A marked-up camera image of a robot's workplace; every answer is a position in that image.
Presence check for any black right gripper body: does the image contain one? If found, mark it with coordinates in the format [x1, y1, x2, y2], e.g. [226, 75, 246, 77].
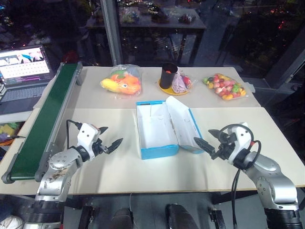
[210, 133, 235, 161]

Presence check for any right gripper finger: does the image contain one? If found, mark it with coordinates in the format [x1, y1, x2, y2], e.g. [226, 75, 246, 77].
[193, 136, 216, 156]
[208, 128, 225, 139]

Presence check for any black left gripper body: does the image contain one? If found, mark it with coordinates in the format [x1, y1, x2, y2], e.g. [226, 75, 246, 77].
[91, 137, 109, 157]

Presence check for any blue cardboard box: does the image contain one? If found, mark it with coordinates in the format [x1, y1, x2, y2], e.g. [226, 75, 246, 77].
[135, 95, 205, 160]

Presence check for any green conveyor belt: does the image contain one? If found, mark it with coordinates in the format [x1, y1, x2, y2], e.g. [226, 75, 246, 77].
[1, 61, 83, 185]

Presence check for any bag of colourful toy fruits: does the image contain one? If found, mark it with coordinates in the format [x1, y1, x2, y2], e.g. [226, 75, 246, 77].
[202, 73, 249, 102]

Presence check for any bag of orange plush toys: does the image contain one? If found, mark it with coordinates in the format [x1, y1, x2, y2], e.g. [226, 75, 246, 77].
[100, 63, 143, 96]

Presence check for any white paper tag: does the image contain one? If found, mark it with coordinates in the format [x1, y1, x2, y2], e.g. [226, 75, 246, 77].
[244, 82, 256, 94]

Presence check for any bag with purple toy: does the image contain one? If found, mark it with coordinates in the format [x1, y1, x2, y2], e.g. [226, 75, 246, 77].
[171, 70, 194, 94]

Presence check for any yellow plate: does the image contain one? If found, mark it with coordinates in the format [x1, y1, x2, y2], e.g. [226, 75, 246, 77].
[158, 79, 192, 96]

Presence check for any dark rounded shape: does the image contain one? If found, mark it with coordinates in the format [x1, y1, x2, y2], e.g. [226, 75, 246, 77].
[112, 208, 134, 229]
[165, 203, 199, 229]

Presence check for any black cup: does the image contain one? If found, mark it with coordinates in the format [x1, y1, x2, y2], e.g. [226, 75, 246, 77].
[160, 62, 178, 90]

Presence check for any orange basket of toys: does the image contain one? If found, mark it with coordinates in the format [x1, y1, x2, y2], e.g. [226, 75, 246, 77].
[0, 121, 25, 146]

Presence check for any grey metal pillar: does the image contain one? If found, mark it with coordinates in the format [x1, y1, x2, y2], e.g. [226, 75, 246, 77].
[100, 0, 123, 66]

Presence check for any grey open laptop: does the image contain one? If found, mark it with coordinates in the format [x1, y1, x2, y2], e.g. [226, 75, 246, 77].
[0, 44, 57, 106]

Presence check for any white desk device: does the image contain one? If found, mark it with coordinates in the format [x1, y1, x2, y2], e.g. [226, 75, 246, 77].
[0, 75, 7, 103]

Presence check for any white sneaker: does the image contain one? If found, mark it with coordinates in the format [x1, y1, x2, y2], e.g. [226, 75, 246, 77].
[0, 214, 25, 229]

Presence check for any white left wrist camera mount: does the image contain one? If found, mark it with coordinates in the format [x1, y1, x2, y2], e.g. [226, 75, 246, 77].
[77, 123, 100, 154]

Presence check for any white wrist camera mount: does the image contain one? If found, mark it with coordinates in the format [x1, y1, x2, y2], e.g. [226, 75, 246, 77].
[225, 122, 254, 166]
[77, 123, 100, 154]

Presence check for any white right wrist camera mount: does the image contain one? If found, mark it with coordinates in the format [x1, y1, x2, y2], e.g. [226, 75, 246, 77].
[225, 122, 254, 166]

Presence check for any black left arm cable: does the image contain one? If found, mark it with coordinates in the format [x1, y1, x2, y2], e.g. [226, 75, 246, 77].
[65, 119, 83, 150]

